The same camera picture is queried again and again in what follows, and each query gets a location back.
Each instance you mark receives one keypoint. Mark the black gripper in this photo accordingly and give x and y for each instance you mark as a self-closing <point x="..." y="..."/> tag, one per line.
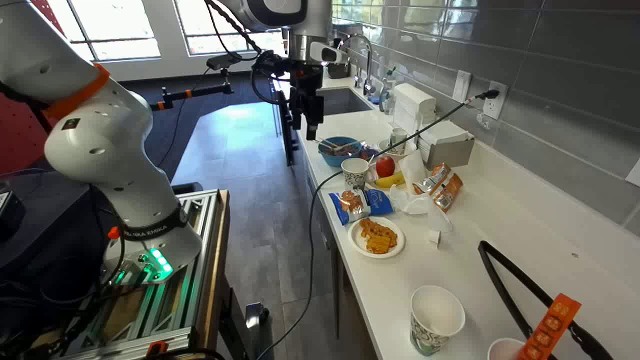
<point x="307" y="81"/>

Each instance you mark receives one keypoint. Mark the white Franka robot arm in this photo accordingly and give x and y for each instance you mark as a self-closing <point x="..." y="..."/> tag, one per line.
<point x="100" y="140"/>

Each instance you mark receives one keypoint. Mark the white plate with orange food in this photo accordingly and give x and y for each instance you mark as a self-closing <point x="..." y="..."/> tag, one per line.
<point x="376" y="239"/>

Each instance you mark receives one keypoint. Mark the metal tissue dispenser box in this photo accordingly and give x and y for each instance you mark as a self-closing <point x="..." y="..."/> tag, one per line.
<point x="446" y="153"/>

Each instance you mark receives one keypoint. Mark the kitchen sink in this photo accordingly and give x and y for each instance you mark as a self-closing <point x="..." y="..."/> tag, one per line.
<point x="340" y="100"/>

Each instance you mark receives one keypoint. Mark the blue bowl with cereal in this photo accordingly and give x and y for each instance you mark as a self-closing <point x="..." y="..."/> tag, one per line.
<point x="330" y="157"/>

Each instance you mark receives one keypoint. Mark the printed paper cup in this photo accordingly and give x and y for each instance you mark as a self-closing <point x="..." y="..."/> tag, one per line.
<point x="355" y="176"/>
<point x="436" y="313"/>

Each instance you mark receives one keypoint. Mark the clear bottle green cap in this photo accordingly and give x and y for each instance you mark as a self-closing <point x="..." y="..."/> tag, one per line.
<point x="387" y="94"/>

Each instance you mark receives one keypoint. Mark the chrome faucet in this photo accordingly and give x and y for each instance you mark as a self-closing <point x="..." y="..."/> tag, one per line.
<point x="365" y="62"/>

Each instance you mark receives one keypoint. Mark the red tomato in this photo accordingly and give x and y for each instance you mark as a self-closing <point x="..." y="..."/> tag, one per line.
<point x="384" y="167"/>

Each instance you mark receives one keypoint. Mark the small orange snack pack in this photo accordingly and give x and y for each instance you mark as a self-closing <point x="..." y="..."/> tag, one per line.
<point x="353" y="203"/>

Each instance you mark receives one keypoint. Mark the yellow banana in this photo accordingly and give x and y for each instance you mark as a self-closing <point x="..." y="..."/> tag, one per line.
<point x="391" y="181"/>

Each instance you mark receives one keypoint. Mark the white rack box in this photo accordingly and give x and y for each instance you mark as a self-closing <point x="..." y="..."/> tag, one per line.
<point x="413" y="107"/>

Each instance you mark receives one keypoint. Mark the blue snack bag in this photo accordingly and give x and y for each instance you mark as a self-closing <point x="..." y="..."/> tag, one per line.
<point x="380" y="203"/>

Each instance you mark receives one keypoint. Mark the black tripod orange joints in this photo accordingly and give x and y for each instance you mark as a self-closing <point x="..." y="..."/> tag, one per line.
<point x="192" y="90"/>

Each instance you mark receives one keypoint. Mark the orange snack packet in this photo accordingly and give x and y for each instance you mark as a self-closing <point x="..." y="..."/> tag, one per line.
<point x="435" y="178"/>
<point x="449" y="193"/>

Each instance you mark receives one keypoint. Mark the window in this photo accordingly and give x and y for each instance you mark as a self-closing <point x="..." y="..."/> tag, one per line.
<point x="113" y="27"/>
<point x="213" y="27"/>

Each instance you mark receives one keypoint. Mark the black kitchen tongs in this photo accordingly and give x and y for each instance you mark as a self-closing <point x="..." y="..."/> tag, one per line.
<point x="493" y="269"/>

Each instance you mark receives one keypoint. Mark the plain white cup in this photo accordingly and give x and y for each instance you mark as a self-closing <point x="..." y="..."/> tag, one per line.
<point x="505" y="349"/>

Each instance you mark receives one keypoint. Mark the black camera stand pole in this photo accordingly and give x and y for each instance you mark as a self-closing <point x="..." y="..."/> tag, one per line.
<point x="289" y="133"/>

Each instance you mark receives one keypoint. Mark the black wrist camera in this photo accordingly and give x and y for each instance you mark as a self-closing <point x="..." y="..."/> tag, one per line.
<point x="270" y="62"/>

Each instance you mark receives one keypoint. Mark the white wall switch plate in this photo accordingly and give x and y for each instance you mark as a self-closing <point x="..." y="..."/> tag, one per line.
<point x="461" y="85"/>

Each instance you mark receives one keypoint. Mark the white wall outlet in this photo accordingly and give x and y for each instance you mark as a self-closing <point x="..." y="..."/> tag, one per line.
<point x="494" y="107"/>

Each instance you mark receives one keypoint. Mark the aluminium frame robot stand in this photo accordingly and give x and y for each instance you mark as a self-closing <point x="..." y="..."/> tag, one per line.
<point x="200" y="266"/>

